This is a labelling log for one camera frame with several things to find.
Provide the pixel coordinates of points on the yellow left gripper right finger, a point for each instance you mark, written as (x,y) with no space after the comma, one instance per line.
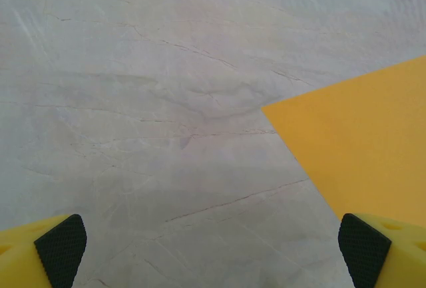
(382,254)

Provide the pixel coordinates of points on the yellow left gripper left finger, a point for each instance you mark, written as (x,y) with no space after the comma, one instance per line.
(40,254)

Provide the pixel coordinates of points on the orange-yellow cloth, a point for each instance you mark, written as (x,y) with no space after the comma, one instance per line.
(359,141)

